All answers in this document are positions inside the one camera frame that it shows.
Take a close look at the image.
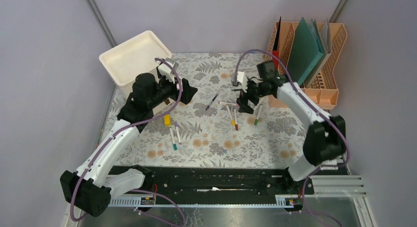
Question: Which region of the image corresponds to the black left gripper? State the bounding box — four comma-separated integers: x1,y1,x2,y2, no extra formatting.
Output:
148,73,198,109

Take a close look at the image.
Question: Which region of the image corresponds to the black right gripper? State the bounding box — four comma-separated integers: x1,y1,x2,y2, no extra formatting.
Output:
236,78,270,114

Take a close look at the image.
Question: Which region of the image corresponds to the purple clear pen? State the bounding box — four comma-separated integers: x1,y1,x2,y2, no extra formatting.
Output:
205,93,219,111

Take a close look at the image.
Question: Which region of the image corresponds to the cream drawer unit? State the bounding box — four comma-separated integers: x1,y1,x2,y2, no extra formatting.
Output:
99,30,173,99

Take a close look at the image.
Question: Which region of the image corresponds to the red file folder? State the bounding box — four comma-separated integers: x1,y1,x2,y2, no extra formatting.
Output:
272,17,281,70

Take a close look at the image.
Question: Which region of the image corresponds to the teal file folder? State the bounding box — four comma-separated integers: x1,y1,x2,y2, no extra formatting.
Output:
287,18,320,85

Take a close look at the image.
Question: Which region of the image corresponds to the beige file folder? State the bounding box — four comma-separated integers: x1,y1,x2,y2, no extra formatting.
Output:
304,19,332,87

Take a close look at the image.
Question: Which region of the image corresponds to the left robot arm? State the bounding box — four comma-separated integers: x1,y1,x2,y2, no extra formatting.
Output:
60,73,198,221

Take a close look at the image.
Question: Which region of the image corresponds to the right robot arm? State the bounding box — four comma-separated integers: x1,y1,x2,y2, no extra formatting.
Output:
233,61,347,194

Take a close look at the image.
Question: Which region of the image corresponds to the floral desk mat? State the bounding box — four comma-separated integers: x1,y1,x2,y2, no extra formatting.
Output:
116,53,306,169

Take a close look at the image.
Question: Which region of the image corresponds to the yellow capped white marker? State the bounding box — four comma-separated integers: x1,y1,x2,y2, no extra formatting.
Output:
226,105,235,126

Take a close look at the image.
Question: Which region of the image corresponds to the dark red capped white marker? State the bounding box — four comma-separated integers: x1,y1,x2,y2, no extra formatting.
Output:
234,108,238,131

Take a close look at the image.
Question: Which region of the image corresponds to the purple capped white marker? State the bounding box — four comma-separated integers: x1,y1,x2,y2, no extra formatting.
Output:
174,121,182,144

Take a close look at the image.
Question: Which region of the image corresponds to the yellow block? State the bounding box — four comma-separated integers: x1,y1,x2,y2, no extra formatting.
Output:
163,114,171,126

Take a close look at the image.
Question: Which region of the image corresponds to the teal capped white marker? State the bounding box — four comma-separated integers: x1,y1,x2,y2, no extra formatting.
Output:
169,127,178,151

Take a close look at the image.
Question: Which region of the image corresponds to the peach plastic file organizer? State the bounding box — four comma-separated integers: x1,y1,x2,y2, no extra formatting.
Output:
268,21,347,110

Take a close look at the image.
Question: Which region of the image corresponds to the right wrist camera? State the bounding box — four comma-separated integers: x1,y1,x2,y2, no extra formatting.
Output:
232,71,248,92

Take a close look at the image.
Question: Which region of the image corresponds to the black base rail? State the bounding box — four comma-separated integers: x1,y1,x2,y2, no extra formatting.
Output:
109,165,317,199

